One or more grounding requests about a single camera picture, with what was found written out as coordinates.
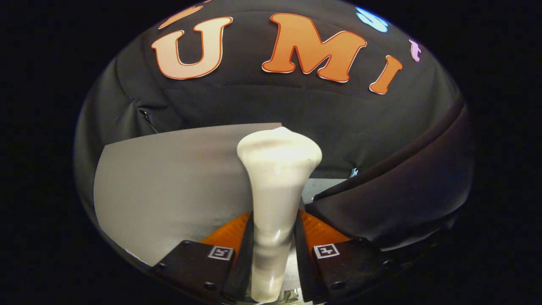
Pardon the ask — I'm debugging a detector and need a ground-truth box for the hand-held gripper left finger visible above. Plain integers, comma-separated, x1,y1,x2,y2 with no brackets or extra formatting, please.
150,211,254,304

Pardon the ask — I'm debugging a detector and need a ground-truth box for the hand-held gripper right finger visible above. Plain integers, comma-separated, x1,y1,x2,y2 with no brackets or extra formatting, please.
294,210,407,304

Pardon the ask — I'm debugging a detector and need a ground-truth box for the white garment steamer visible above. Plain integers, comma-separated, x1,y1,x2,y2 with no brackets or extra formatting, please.
236,126,323,303

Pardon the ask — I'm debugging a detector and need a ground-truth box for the grey drawer cabinet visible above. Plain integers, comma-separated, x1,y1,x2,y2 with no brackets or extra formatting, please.
93,123,348,268

